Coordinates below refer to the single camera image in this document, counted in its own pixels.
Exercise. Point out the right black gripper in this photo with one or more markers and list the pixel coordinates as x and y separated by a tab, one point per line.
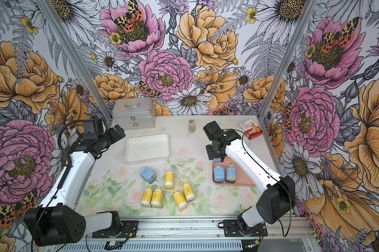
210	155

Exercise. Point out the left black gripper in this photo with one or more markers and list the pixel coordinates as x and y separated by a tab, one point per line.
115	136

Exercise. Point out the blue sharpener with white nozzle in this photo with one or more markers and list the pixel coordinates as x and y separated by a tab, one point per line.
231	173

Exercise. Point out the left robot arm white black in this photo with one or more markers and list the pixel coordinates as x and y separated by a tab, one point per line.
54	221

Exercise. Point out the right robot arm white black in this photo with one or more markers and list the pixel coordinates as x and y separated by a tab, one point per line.
277	192

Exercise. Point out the red white cardboard box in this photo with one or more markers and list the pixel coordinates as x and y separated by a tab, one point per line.
252	130

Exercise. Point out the small glass bottle brown cap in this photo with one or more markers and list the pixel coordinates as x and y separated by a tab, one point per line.
191	126

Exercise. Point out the silver aluminium first aid case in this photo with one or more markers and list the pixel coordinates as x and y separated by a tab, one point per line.
134	113

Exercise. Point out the pink rectangular tray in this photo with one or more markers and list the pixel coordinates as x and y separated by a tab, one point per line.
242	178

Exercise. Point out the white rectangular tray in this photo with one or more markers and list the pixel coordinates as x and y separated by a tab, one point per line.
149	148

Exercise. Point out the yellow sharpener right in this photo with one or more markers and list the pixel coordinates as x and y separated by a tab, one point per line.
189	192

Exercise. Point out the yellow sharpener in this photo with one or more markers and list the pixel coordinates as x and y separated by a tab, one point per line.
157	198
147	197
189	192
180	200
169	180

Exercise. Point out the yellow sharpener centre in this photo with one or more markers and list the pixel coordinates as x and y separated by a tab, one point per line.
169	180

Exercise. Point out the yellow sharpener lower middle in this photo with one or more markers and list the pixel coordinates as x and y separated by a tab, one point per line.
180	200

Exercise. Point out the yellow sharpener far left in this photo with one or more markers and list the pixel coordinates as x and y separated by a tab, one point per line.
147	197

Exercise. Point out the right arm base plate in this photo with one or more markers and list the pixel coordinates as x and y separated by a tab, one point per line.
231	229

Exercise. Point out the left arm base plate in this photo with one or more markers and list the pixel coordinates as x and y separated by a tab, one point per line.
127	229

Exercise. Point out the white vented cable duct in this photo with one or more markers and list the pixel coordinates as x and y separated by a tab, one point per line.
135	245

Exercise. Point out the aluminium front rail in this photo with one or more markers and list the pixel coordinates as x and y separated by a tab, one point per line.
206	227

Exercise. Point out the left aluminium corner post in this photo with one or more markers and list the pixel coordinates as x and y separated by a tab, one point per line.
67	44

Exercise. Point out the aluminium corner post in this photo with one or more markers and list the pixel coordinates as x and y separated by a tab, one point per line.
305	17
67	44

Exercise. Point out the right aluminium corner post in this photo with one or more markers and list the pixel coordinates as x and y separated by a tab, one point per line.
305	17

